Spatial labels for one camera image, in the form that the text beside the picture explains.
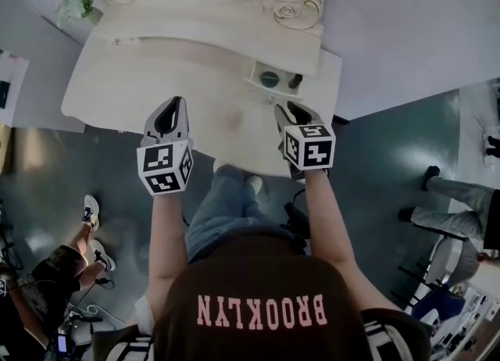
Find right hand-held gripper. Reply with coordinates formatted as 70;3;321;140
273;101;338;181

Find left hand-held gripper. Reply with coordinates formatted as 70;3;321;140
136;95;195;198

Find white vanity drawer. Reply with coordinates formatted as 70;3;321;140
244;61;306;105

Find round green makeup compact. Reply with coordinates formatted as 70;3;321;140
259;70;280;89

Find person's right forearm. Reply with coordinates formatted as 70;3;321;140
302;169;405;313

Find person's left forearm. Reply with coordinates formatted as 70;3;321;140
145;190;189;316

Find white carved vanity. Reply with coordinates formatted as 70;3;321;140
60;0;345;179

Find person's white shoe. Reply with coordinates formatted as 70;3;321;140
245;174;264;195

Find black waist device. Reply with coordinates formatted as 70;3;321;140
283;202;312;253

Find person's blue jeans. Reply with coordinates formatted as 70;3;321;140
184;164;310;265

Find white flower bouquet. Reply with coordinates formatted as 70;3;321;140
54;0;104;31

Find white paper stack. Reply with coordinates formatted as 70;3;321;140
0;48;30;127

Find person's dark lettered shirt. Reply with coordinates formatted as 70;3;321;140
93;230;433;361

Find blue chair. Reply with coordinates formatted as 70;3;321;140
412;285;467;326

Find black cable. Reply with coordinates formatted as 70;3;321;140
68;277;116;316

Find black frame white chair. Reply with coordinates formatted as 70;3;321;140
390;223;482;309

